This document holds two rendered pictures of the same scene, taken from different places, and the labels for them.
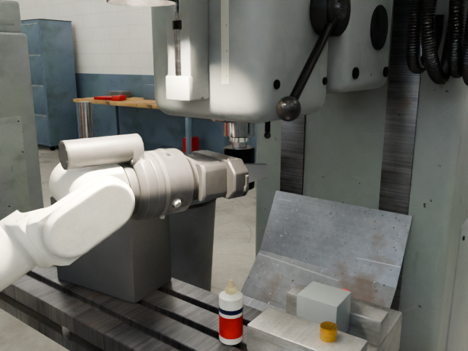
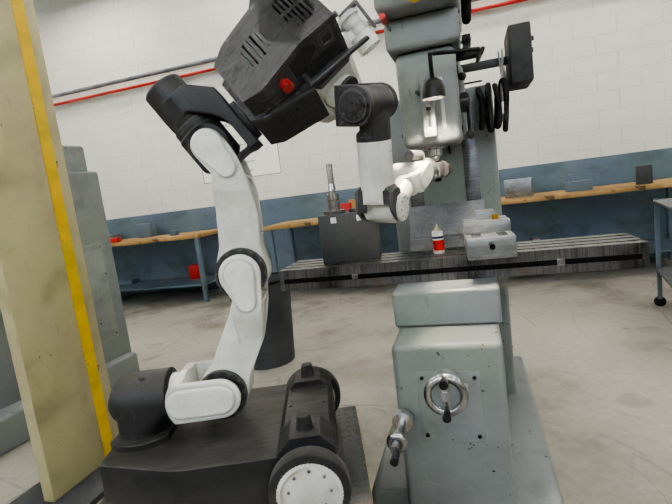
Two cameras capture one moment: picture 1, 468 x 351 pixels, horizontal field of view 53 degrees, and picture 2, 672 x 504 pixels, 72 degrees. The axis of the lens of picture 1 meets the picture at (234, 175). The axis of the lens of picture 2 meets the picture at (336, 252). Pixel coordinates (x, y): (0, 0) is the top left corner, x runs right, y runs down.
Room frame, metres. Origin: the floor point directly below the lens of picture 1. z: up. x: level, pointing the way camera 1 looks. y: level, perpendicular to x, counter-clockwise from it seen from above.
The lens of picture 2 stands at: (-0.76, 0.95, 1.20)
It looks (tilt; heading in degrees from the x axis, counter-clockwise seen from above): 7 degrees down; 340
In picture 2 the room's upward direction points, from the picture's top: 7 degrees counter-clockwise
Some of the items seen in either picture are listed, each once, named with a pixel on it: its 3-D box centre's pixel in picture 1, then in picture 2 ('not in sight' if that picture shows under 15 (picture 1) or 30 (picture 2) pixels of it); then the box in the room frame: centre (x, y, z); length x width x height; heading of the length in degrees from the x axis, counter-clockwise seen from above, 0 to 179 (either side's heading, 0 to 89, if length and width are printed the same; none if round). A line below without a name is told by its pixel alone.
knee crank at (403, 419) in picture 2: not in sight; (399, 434); (0.35, 0.42, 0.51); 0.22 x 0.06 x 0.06; 143
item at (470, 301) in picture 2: not in sight; (448, 289); (0.69, -0.01, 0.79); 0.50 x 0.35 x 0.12; 143
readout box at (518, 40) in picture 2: not in sight; (519, 58); (0.73, -0.46, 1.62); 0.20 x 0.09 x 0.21; 143
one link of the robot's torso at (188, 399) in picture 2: not in sight; (210, 388); (0.61, 0.89, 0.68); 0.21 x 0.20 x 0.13; 71
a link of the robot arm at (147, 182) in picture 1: (107, 179); (413, 168); (0.57, 0.16, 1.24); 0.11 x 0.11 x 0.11; 38
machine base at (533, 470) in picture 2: not in sight; (465, 427); (0.89, -0.16, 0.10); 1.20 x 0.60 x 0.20; 143
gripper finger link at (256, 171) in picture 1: (251, 173); not in sight; (0.67, -0.03, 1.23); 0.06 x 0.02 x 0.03; 128
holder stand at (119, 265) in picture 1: (111, 236); (350, 234); (0.93, 0.26, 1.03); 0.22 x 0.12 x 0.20; 60
